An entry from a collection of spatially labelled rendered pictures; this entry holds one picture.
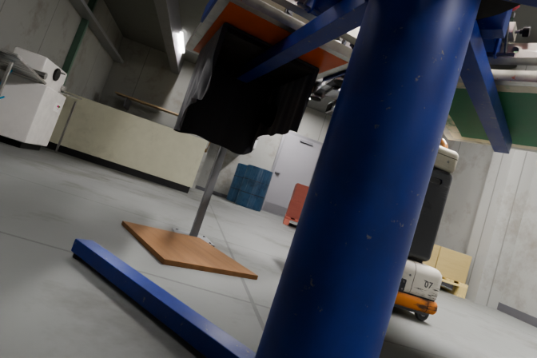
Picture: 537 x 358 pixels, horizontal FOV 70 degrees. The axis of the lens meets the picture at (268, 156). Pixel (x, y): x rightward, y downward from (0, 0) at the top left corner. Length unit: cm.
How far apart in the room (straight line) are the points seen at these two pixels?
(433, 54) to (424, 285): 164
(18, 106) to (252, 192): 482
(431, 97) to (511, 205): 422
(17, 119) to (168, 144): 234
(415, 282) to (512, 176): 290
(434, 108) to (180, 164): 598
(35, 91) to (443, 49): 477
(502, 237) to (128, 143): 532
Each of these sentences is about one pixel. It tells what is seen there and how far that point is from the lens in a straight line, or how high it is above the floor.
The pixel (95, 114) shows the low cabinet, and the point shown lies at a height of 74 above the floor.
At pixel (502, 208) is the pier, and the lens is 480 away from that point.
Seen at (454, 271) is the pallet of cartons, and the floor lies 24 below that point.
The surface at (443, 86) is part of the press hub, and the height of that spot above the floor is 62.
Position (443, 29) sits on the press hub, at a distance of 73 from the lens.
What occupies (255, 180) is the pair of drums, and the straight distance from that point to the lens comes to 829.
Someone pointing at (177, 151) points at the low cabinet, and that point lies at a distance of 653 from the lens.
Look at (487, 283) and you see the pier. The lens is 479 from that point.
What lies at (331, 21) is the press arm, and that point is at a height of 86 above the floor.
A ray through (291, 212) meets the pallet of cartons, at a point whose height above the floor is 22.
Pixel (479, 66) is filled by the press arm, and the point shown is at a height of 87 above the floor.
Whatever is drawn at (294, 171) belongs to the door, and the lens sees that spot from 1001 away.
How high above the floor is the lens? 36
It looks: 6 degrees up
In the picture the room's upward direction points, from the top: 18 degrees clockwise
